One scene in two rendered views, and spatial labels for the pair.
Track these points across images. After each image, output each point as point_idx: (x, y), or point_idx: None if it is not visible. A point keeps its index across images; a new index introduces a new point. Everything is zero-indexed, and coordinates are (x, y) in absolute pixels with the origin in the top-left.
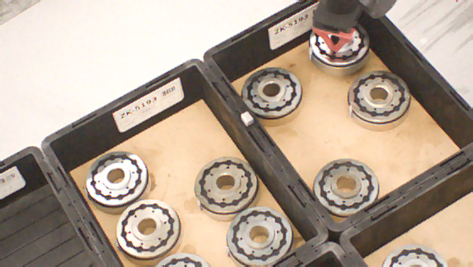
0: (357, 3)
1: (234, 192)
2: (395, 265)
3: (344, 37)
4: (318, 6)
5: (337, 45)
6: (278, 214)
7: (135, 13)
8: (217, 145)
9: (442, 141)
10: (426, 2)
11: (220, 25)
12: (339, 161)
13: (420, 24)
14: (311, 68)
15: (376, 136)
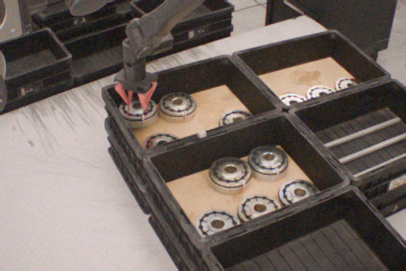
0: (162, 48)
1: (238, 165)
2: None
3: (155, 85)
4: (136, 84)
5: (148, 101)
6: (254, 149)
7: (27, 257)
8: (192, 182)
9: (207, 93)
10: (81, 114)
11: (59, 209)
12: (221, 122)
13: (96, 119)
14: (141, 135)
15: (199, 114)
